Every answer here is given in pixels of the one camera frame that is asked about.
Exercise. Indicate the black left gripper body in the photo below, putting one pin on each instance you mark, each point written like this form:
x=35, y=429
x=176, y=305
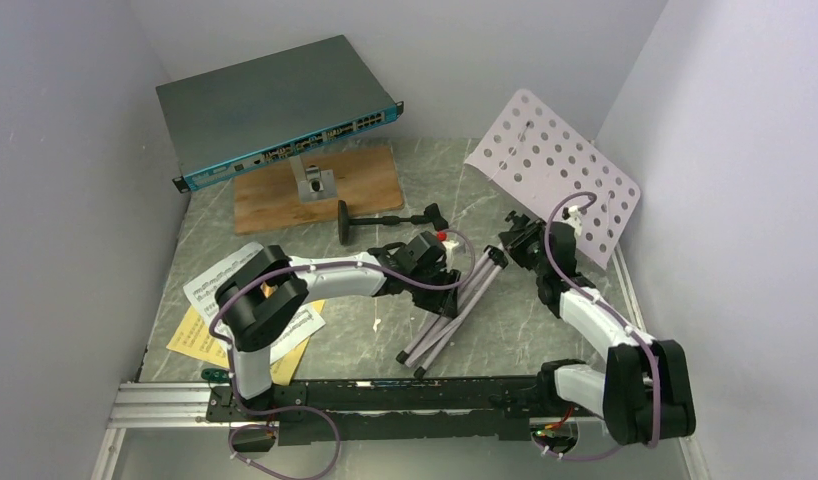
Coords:
x=434, y=299

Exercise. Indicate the wooden base board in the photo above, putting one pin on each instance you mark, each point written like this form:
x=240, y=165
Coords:
x=267, y=198

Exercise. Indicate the black mounting rail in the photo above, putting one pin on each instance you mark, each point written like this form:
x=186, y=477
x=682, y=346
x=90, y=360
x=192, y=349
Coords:
x=507, y=408

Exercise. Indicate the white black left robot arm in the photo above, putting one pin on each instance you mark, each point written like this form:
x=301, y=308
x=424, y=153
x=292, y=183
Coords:
x=259, y=301

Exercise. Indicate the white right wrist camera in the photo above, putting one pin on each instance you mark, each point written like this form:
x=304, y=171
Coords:
x=572, y=216

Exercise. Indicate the yellow paper sheet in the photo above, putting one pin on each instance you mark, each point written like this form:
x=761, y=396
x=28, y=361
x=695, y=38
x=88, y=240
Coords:
x=192, y=339

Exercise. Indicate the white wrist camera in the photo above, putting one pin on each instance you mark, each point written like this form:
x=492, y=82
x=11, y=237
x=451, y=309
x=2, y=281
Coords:
x=451, y=246
x=572, y=216

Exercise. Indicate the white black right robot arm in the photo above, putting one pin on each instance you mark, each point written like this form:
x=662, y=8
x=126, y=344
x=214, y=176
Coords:
x=643, y=393

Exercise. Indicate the grey teal network switch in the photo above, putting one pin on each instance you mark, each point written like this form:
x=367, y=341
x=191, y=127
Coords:
x=236, y=119

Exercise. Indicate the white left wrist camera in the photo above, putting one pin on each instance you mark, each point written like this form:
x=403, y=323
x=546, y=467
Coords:
x=451, y=246

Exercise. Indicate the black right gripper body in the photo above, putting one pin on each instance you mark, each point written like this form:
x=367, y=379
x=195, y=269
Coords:
x=525, y=249

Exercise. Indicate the black microphone stand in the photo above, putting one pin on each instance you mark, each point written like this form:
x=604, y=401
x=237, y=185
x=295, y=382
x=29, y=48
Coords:
x=431, y=215

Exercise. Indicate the silver metal bracket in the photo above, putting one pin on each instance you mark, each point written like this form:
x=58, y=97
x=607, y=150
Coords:
x=313, y=184

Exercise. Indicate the lilac music stand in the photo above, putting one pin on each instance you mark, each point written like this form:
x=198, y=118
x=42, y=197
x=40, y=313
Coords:
x=530, y=160

